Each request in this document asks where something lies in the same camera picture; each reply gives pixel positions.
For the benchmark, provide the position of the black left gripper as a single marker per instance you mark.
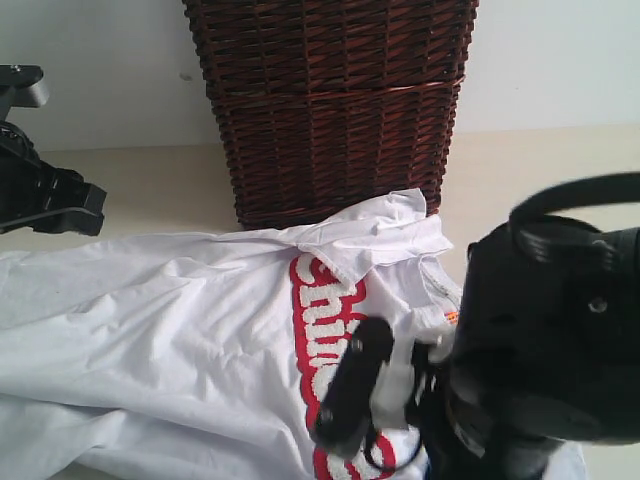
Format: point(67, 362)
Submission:
point(39, 196)

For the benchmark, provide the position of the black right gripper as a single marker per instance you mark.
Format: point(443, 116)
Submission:
point(453, 432)

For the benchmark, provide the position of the white t-shirt red lettering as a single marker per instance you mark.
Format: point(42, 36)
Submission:
point(200, 356)

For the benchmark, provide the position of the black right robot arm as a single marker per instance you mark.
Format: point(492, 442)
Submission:
point(546, 349)

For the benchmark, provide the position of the dark brown wicker basket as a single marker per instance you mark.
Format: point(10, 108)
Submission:
point(323, 104)

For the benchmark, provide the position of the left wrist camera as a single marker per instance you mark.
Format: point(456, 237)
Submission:
point(22, 86)

